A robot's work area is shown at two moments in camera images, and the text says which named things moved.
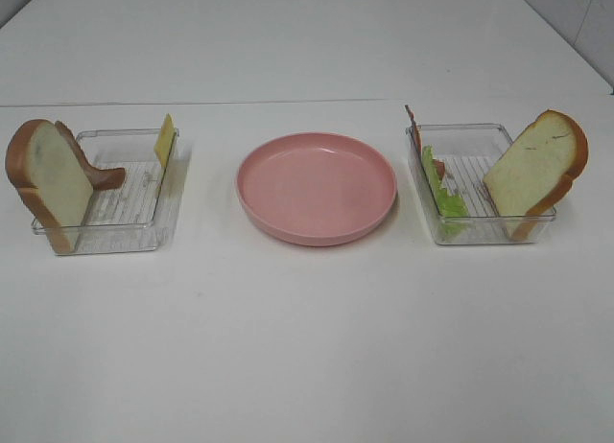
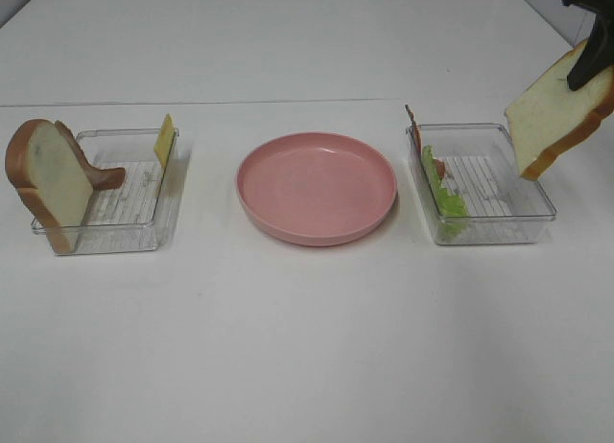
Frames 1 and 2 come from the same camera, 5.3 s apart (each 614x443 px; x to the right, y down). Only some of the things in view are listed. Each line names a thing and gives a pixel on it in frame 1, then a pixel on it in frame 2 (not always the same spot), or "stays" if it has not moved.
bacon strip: [438, 164] stays
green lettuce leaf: [452, 209] stays
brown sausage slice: [100, 178] stays
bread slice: [536, 168] -> [550, 114]
